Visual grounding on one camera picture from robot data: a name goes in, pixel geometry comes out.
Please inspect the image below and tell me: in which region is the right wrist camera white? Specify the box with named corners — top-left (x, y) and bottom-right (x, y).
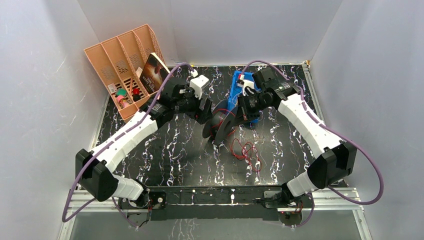
top-left (236, 74), bottom-right (256, 96)

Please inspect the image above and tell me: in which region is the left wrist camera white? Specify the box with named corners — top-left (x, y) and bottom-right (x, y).
top-left (189, 69), bottom-right (210, 100)

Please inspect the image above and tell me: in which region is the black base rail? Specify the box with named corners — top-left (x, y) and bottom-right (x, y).
top-left (151, 185), bottom-right (286, 221)

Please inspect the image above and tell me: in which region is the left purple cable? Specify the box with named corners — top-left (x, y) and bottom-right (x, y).
top-left (61, 62), bottom-right (199, 224)

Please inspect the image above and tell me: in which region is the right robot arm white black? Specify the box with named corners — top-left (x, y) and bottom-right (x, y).
top-left (237, 68), bottom-right (357, 207)

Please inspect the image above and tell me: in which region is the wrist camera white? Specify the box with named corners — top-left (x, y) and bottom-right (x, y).
top-left (189, 69), bottom-right (210, 100)
top-left (236, 74), bottom-right (256, 96)

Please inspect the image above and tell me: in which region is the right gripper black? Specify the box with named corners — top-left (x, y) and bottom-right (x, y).
top-left (232, 91), bottom-right (272, 127)

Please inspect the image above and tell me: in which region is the grey perforated cable spool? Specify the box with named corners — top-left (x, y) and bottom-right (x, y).
top-left (202, 100), bottom-right (246, 146)

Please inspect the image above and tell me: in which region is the brown book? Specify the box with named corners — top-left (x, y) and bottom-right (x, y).
top-left (139, 52), bottom-right (170, 95)

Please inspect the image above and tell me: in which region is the red black small item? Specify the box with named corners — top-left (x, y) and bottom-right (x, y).
top-left (131, 87), bottom-right (141, 102)

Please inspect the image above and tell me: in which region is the red wire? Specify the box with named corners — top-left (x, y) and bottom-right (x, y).
top-left (211, 108), bottom-right (263, 174)

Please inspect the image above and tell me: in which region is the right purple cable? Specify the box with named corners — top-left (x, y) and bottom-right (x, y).
top-left (241, 59), bottom-right (385, 229)

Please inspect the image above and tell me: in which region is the green tape roll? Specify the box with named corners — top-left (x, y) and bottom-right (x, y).
top-left (115, 88), bottom-right (127, 97)

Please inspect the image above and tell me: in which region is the purple cable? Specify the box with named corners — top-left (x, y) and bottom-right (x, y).
top-left (61, 62), bottom-right (199, 224)
top-left (241, 59), bottom-right (385, 229)

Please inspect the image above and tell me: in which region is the orange file organizer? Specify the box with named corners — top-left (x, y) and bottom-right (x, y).
top-left (84, 24), bottom-right (165, 122)

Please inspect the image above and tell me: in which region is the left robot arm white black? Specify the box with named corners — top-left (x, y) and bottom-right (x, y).
top-left (75, 75), bottom-right (212, 208)

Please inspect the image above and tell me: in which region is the blue plastic bin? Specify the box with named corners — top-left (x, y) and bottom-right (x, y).
top-left (227, 70), bottom-right (260, 130)

